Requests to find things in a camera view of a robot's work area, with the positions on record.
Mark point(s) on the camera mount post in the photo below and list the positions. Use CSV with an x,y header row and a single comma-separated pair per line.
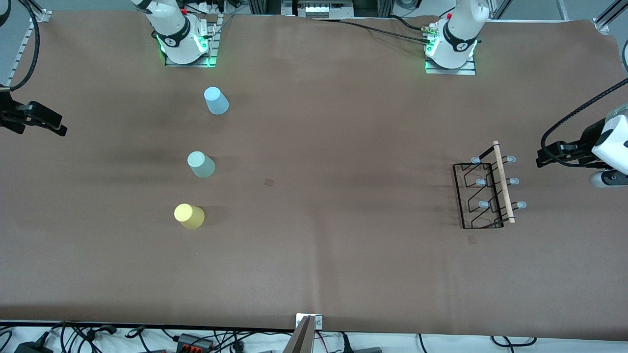
x,y
301,340

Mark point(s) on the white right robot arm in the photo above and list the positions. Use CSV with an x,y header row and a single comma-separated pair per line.
x,y
171,29

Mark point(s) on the black orange connector box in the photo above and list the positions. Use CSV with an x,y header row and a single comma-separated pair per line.
x,y
194,342

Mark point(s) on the yellow plastic cup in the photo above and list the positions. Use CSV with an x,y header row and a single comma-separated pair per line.
x,y
189,216

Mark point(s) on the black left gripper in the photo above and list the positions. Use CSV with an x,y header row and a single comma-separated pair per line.
x,y
578,150

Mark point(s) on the pale green plastic cup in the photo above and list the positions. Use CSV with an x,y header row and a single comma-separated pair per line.
x,y
201,165

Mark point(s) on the white power strip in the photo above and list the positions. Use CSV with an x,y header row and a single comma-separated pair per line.
x,y
324,10
211,6

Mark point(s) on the light blue plastic cup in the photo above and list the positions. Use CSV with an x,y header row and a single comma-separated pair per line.
x,y
217,102

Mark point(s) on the aluminium frame rail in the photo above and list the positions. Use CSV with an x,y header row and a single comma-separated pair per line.
x,y
608,17
22,54

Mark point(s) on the brown table mat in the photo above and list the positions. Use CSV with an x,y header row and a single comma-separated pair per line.
x,y
343,122

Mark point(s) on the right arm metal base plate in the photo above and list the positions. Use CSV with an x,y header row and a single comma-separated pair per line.
x,y
213,39

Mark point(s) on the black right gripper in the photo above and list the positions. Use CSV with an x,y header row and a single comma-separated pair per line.
x,y
13,114

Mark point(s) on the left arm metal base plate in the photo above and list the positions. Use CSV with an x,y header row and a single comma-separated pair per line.
x,y
466,71

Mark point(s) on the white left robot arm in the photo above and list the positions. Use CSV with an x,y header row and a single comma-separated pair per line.
x,y
456,39

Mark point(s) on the black power adapter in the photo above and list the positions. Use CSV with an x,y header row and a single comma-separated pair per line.
x,y
32,348

